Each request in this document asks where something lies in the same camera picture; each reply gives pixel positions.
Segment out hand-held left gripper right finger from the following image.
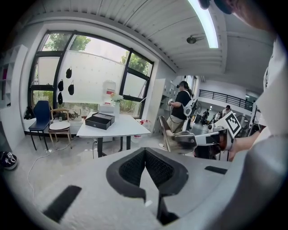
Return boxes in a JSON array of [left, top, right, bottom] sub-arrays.
[[144, 148, 189, 226]]

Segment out beige tote bag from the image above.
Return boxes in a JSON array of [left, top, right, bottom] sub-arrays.
[[67, 107, 83, 122]]

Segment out black railing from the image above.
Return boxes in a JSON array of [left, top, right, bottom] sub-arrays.
[[198, 89, 254, 112]]

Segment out person's right forearm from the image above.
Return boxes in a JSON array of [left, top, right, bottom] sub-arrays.
[[228, 126, 267, 163]]

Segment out white wall shelf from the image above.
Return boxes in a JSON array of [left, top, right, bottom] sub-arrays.
[[0, 44, 28, 108]]

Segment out long ceiling light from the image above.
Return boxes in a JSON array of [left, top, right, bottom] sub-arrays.
[[188, 0, 219, 49]]

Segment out white floor cable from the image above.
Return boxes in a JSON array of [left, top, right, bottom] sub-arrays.
[[27, 138, 99, 200]]

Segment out black standing fan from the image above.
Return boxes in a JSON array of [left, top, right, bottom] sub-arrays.
[[235, 115, 253, 138]]

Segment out white perforated board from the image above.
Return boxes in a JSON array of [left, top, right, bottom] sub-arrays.
[[53, 49, 126, 104]]

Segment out wooden chair with white cushion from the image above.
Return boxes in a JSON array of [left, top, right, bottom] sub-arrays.
[[48, 108, 73, 149]]

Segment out person's white shirt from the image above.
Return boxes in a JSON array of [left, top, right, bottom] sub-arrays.
[[255, 37, 288, 138]]

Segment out black and white shoes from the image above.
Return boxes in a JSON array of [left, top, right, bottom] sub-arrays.
[[0, 151, 18, 171]]

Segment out black head-worn camera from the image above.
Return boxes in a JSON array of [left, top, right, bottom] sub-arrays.
[[199, 0, 234, 15]]

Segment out white vase with flowers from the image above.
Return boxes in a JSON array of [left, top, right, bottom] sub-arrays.
[[110, 93, 125, 119]]

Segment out black open box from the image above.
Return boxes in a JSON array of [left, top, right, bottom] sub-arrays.
[[85, 112, 116, 131]]

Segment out blue chair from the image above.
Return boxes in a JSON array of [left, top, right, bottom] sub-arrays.
[[28, 100, 52, 151]]

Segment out white appliance with red label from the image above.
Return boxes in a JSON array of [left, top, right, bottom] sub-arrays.
[[98, 80, 117, 114]]

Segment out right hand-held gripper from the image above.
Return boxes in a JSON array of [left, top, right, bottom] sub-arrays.
[[158, 110, 243, 161]]

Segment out black framed window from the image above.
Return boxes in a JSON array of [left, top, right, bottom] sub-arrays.
[[28, 30, 155, 119]]

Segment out person's head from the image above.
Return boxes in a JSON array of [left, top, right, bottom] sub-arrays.
[[231, 0, 280, 35]]

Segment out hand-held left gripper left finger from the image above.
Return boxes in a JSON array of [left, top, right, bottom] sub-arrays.
[[105, 147, 147, 199]]

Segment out white locker cabinet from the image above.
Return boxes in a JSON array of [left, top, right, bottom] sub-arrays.
[[152, 78, 174, 137]]

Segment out white table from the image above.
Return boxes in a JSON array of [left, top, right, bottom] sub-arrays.
[[76, 113, 152, 159]]

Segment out round ceiling fixture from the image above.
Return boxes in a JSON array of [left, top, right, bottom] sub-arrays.
[[186, 34, 205, 44]]

